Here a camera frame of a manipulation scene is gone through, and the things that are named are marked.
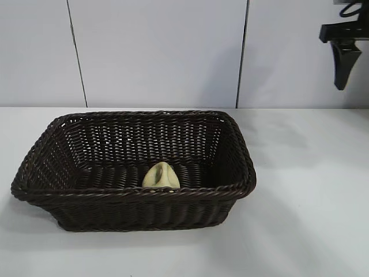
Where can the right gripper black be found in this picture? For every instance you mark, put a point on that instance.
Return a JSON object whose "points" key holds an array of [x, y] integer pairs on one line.
{"points": [[343, 33]]}

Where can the dark brown woven wicker basket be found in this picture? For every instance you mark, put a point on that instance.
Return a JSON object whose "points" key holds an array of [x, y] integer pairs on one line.
{"points": [[129, 207]]}

